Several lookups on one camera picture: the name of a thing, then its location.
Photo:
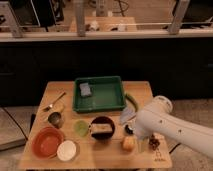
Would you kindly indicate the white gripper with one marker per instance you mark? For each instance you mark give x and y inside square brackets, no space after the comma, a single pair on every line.
[142,143]

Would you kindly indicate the yellow-red apple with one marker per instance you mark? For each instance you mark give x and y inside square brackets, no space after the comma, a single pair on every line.
[128,143]

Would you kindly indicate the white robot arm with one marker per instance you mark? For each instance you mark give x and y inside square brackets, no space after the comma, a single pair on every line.
[156,116]

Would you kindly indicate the green plastic tray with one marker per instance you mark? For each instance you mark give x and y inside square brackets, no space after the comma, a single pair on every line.
[107,94]

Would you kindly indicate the dark bowl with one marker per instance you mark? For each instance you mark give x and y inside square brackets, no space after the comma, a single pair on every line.
[102,120]

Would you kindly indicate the wooden block in bowl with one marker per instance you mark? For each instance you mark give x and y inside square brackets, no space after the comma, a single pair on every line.
[101,128]

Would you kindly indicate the small green cup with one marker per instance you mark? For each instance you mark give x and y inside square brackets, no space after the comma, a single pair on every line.
[81,128]

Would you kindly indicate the blue-grey sponge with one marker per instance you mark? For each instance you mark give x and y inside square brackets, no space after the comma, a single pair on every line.
[85,89]

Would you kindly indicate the wooden table board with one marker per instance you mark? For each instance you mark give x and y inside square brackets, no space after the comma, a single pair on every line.
[91,154]

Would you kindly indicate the metal measuring cup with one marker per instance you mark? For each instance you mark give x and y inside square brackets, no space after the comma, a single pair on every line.
[55,119]

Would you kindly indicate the orange plastic bowl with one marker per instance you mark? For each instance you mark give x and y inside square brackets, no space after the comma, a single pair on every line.
[46,142]

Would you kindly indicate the metal spoon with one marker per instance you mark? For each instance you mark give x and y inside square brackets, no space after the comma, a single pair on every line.
[50,106]

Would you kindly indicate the grey floor panel left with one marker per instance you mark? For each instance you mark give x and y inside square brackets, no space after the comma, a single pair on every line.
[12,134]

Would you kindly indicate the metal frame rail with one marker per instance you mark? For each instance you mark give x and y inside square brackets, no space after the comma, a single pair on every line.
[110,28]

